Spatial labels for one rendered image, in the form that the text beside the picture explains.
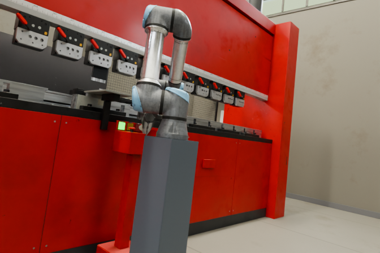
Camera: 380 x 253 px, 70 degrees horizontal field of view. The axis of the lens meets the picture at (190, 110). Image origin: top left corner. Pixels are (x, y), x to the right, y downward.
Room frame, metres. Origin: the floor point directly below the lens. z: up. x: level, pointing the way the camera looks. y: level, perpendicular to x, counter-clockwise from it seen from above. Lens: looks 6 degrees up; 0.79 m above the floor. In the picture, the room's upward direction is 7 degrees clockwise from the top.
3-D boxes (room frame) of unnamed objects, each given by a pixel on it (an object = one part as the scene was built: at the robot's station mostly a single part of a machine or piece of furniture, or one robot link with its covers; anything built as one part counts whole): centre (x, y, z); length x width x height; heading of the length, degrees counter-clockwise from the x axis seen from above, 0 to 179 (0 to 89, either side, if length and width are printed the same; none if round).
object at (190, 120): (2.67, -0.27, 0.92); 1.68 x 0.06 x 0.10; 136
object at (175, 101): (1.28, 0.08, 0.94); 0.13 x 0.12 x 0.14; 97
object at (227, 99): (2.74, -0.35, 1.26); 0.15 x 0.09 x 0.17; 136
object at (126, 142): (1.65, 0.30, 0.75); 0.20 x 0.16 x 0.18; 138
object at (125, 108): (1.80, 0.58, 0.92); 0.39 x 0.06 x 0.10; 136
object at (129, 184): (1.65, 0.30, 0.39); 0.06 x 0.06 x 0.54; 48
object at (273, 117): (3.51, -0.85, 1.15); 0.85 x 0.25 x 2.30; 46
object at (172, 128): (1.28, 0.07, 0.82); 0.15 x 0.15 x 0.10
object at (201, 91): (2.46, -0.07, 1.26); 0.15 x 0.09 x 0.17; 136
